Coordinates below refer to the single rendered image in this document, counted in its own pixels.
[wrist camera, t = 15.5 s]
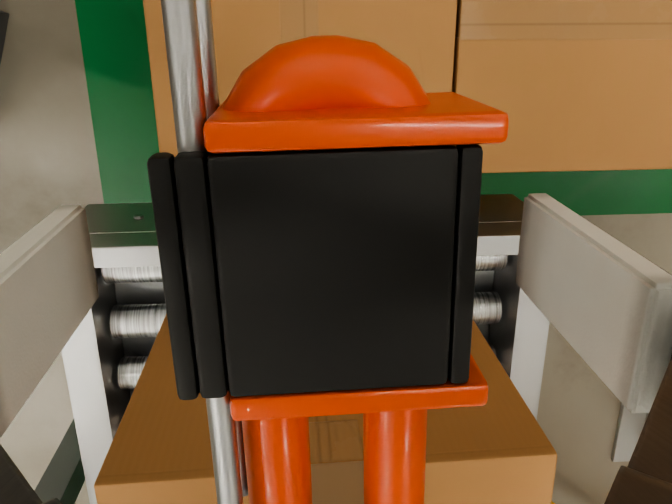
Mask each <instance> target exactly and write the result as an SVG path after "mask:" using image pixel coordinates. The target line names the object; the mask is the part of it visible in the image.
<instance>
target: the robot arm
mask: <svg viewBox="0 0 672 504"><path fill-rule="evenodd" d="M515 283H516V284H517V285H518V286H519V287H520V288H521V289H522V291H523V292H524V293H525V294H526V295H527V296H528V297H529V298H530V300H531V301H532V302H533V303H534V304H535V305H536V306H537V307H538V309H539V310H540V311H541V312H542V313H543V314H544V315H545V317H546V318H547V319H548V320H549V321H550V322H551V323H552V324H553V326H554V327H555V328H556V329H557V330H558V331H559V332H560V334H561V335H562V336H563V337H564V338H565V339H566V340H567V341H568V343H569V344H570V345H571V346H572V347H573V348H574V349H575V351H576V352H577V353H578V354H579V355H580V356H581V357H582V358H583V360H584V361H585V362H586V363H587V364H588V365H589V366H590V368H591V369H592V370H593V371H594V372H595V373H596V374H597V375H598V377H599V378H600V379H601V380H602V381H603V382H604V383H605V385H606V386H607V387H608V388H609V389H610V390H611V391H612V392H613V394H614V395H615V396H616V397H617V398H618V399H619V400H620V402H621V403H622V404H623V405H624V406H625V407H626V408H627V409H628V410H629V411H630V412H631V413H649V414H648V417H647V419H646V422H645V424H644V427H643V429H642V432H641V434H640V437H639V439H638V442H637V444H636V447H635V449H634V452H633V454H632V456H631V459H630V461H629V464H628V466H627V467H626V466H623V465H622V466H621V467H620V468H619V470H618V472H617V475H616V477H615V479H614V482H613V484H612V487H611V489H610V491H609V494H608V496H607V498H606V501H605V503H604V504H672V275H671V274H670V273H668V272H667V271H665V270H664V269H662V268H661V267H659V266H657V265H655V264H653V263H652V262H650V261H649V260H647V259H646V258H644V257H642V256H641V255H639V254H638V253H636V252H635V251H633V250H632V249H630V248H629V247H627V246H626V245H624V244H623V243H621V242H620V241H618V240H616V239H615V238H613V237H612V236H610V235H609V234H607V233H606V232H604V231H603V230H601V229H600V228H598V227H597V226H595V225H593V224H592V223H590V222H589V221H587V220H586V219H584V218H583V217H581V216H580V215H578V214H577V213H575V212H574V211H572V210H571V209H569V208H567V207H566V206H564V205H563V204H561V203H560V202H558V201H557V200H555V199H554V198H552V197H551V196H549V195H548V194H546V193H533V194H528V196H527V197H524V206H523V216H522V225H521V234H520V243H519V253H518V262H517V271H516V280H515ZM98 297H99V293H98V287H97V280H96V274H95V267H94V261H93V255H92V248H91V242H90V235H89V229H88V222H87V216H86V210H85V208H83V207H81V204H78V205H61V206H60V207H58V208H57V209H56V210H55V211H53V212H52V213H51V214H50V215H48V216H47V217H46V218H45V219H43V220H42V221H41V222H40V223H38V224H37V225H36V226H35V227H33V228H32V229H31V230H30V231H28V232H27V233H26V234H25V235H23V236H22V237H21V238H19V239H18V240H17V241H16V242H14V243H13V244H12V245H11V246H9V247H8V248H7V249H6V250H4V251H3V252H2V253H1V254H0V438H1V437H2V435H3V434H4V433H5V431H6V430H7V428H8V427H9V425H10V424H11V423H12V421H13V420H14V418H15V417H16V415H17V414H18V412H19V411H20V410H21V408H22V407H23V405H24V404H25V402H26V401H27V400H28V398H29V397H30V395H31V394H32V392H33V391H34V389H35V388H36V387H37V385H38V384H39V382H40V381H41V379H42V378H43V376H44V375H45V374H46V372H47V371H48V369H49V368H50V366H51V365H52V364H53V362H54V361H55V359H56V358H57V356H58V355H59V353H60V352H61V351H62V349H63V348H64V346H65V345H66V343H67V342H68V341H69V339H70V338H71V336H72V335H73V333H74V332H75V330H76V329H77V328H78V326H79V325H80V323H81V322H82V320H83V319H84V318H85V316H86V315H87V313H88V312H89V310H90V309H91V307H92V306H93V305H94V303H95V302H96V300H97V299H98ZM0 504H62V503H61V502H60V500H59V499H58V498H52V499H50V500H48V501H46V502H44V503H43V502H42V501H41V499H40V498H39V497H38V495H37V494H36V493H35V491H34V490H33V488H32V487H31V486H30V484H29V483H28V481H27V480H26V479H25V477H24V476H23V474H22V473H21V472H20V470H19V469H18V468H17V466H16V465H15V463H14V462H13V461H12V459H11V458H10V456H9V455H8V454H7V452H6V451H5V449H4V448H3V447H2V445H1V444H0Z"/></svg>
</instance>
